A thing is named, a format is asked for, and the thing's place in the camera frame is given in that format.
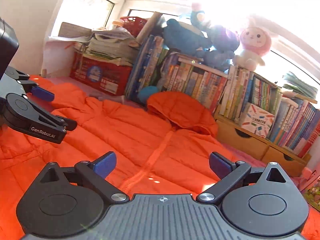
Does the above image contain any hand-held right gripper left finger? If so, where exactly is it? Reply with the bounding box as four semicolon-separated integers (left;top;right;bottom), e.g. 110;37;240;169
40;151;130;203

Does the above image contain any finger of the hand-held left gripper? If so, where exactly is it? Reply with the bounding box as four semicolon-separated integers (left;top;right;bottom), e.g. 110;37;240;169
19;79;55;102
35;105;78;132

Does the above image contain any stack of green booklets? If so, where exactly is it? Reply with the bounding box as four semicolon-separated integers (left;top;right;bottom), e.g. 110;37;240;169
282;71;318;99

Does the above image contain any blue white-faced plush toy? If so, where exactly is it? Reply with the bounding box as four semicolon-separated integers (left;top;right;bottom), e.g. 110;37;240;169
191;2;240;72

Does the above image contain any pink white rabbit plush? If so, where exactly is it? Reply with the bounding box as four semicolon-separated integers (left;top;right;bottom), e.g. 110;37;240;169
232;16;278;72

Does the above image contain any red plastic crate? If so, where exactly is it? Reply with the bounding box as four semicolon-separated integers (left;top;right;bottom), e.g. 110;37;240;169
70;52;133;96

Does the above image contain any orange down jacket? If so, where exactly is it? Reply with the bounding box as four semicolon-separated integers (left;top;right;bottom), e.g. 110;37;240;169
0;76;320;240

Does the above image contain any blue plush ball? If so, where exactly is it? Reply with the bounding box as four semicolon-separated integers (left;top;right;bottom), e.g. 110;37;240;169
137;86;159;103

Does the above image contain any grey rolled paper tube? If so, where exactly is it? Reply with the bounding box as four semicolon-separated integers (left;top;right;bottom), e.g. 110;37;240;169
137;12;165;42

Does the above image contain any wooden desk shelf with drawers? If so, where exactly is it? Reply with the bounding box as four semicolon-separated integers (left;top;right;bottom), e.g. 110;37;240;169
214;115;312;178

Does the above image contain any grid-lined board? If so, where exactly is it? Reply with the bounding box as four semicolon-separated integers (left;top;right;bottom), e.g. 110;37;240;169
59;22;92;38

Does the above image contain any stack of paper booklets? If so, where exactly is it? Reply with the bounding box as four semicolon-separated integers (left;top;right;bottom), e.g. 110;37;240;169
75;27;140;67

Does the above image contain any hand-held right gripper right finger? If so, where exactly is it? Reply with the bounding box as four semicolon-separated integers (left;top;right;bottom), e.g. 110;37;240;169
196;152;288;203

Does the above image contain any red plastic basket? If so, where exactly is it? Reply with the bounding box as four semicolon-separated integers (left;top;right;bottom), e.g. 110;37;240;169
120;16;148;38

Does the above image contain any row of books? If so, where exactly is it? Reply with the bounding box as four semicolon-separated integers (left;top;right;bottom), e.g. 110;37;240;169
125;35;320;158

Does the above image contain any pink triangular toy house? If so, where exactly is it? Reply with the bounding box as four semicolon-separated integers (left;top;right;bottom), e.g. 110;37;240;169
301;167;320;205

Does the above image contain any white pencil-print box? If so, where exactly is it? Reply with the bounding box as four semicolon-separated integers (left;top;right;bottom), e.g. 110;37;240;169
239;102;275;138

